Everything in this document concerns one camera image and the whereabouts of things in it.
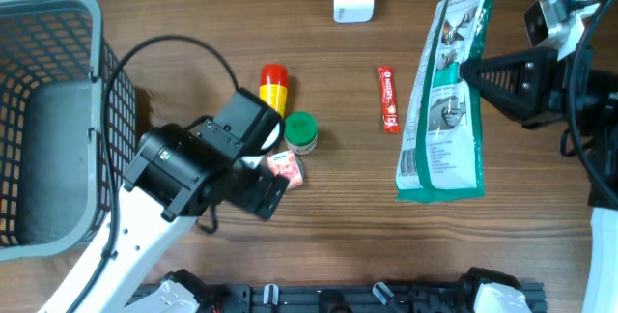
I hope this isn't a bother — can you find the red coffee stick sachet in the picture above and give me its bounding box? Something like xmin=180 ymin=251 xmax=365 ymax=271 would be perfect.
xmin=378 ymin=66 xmax=400 ymax=134

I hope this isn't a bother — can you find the red white small box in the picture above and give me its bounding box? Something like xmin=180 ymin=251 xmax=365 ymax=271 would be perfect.
xmin=267 ymin=151 xmax=304 ymax=189

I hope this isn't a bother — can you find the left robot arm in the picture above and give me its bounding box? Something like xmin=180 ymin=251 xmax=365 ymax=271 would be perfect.
xmin=42 ymin=89 xmax=289 ymax=312

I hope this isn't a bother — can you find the green snack bag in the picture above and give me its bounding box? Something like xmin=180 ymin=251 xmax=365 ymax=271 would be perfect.
xmin=395 ymin=0 xmax=494 ymax=203

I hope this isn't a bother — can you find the grey plastic mesh basket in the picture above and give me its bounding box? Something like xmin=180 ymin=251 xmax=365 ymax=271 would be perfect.
xmin=1 ymin=0 xmax=137 ymax=262

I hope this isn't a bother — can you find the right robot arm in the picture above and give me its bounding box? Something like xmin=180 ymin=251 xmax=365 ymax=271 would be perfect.
xmin=460 ymin=46 xmax=617 ymax=312

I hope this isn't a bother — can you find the red yellow sauce bottle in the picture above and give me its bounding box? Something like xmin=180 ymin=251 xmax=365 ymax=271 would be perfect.
xmin=259 ymin=64 xmax=289 ymax=118

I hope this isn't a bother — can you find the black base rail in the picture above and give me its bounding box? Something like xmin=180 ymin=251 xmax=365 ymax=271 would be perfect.
xmin=129 ymin=267 xmax=549 ymax=313

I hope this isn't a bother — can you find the green lid jar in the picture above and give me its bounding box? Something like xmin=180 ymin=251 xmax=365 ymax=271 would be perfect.
xmin=284 ymin=112 xmax=319 ymax=155

